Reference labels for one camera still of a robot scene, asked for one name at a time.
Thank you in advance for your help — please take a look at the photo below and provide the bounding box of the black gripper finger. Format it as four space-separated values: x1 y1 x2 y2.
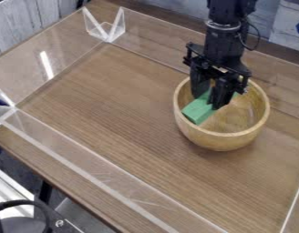
190 66 211 98
208 77 236 110

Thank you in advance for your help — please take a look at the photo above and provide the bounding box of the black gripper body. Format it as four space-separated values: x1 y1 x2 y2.
183 42 251 94

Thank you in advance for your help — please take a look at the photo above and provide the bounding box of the green rectangular block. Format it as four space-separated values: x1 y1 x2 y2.
178 89 227 126

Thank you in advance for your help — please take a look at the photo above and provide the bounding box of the brown wooden bowl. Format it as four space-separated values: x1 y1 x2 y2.
172 78 270 151

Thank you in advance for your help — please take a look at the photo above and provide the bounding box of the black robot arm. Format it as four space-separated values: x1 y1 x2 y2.
183 0 256 110

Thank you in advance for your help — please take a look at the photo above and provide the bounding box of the clear acrylic table barrier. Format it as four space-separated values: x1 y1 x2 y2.
0 0 299 233

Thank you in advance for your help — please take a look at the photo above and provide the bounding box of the white box with blue mark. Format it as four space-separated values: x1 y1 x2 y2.
269 0 299 51

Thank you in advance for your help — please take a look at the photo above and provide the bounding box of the black table leg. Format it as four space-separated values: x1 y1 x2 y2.
38 181 53 204

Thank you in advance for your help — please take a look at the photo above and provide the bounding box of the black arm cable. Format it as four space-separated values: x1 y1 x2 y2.
238 21 262 52

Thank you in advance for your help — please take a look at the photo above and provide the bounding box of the clear acrylic corner bracket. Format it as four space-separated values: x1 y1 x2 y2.
81 7 127 43

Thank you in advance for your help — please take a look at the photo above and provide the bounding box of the grey metal base plate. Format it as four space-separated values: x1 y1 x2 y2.
55 198 116 233

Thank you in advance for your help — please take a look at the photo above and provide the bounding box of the black cable loop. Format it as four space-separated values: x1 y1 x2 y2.
0 199 60 233

